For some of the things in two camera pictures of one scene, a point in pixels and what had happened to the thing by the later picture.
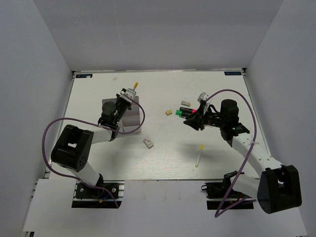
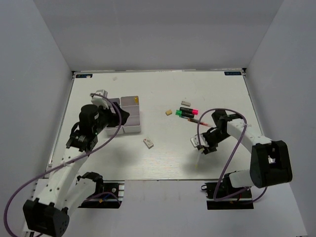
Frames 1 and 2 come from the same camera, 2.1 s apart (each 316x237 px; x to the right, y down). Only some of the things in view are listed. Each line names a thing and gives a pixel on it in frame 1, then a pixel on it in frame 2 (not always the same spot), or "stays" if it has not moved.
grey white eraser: [185, 103] stays
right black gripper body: [210, 118] to [212, 140]
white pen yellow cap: [198, 160] stays
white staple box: [148, 143] stays
